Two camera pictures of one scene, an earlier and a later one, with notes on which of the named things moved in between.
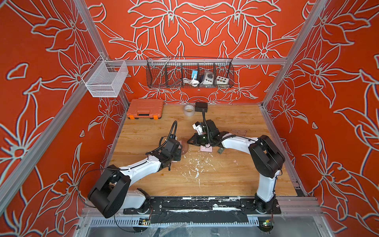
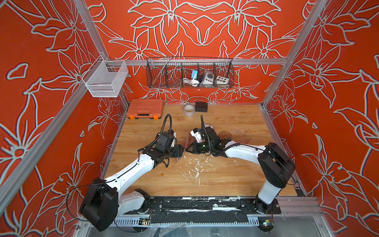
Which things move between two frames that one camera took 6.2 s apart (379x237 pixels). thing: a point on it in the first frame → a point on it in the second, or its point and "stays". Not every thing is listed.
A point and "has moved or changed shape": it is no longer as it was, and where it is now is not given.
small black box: [201, 106] stays
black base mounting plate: [244, 206] stays
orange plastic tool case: [145, 108] stays
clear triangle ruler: [238, 132] has moved or changed shape
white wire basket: [104, 78] stays
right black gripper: [195, 138] → [194, 146]
